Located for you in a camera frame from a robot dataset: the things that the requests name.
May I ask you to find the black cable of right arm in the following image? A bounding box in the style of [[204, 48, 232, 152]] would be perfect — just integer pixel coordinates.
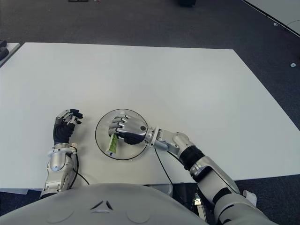
[[154, 147, 174, 190]]

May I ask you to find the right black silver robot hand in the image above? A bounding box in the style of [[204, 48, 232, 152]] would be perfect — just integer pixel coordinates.
[[108, 113, 149, 145]]

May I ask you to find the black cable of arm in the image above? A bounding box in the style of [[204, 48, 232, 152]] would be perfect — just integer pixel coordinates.
[[72, 150, 90, 187], [154, 147, 174, 190]]

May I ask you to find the white plate with black rim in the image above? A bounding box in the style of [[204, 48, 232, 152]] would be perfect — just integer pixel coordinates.
[[95, 108, 149, 161]]

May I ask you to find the green toothpaste tube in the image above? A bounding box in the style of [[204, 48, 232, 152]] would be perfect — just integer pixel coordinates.
[[107, 133, 119, 157]]

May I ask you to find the white paper tag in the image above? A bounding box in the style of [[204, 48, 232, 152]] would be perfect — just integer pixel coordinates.
[[243, 189, 258, 208]]

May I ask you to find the grey side table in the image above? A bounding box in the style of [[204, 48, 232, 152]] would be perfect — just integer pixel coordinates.
[[0, 42, 21, 68]]

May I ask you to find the grey robot torso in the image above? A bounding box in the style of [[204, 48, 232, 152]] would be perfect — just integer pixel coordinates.
[[0, 183, 209, 225]]

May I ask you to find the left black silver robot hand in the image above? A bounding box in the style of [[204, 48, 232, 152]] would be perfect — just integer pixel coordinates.
[[52, 108, 83, 146]]

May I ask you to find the white table with black edge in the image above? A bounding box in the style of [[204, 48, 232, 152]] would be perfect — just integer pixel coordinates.
[[241, 0, 300, 38]]

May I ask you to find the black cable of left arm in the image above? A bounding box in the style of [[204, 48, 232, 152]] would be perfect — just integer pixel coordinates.
[[72, 150, 90, 187]]

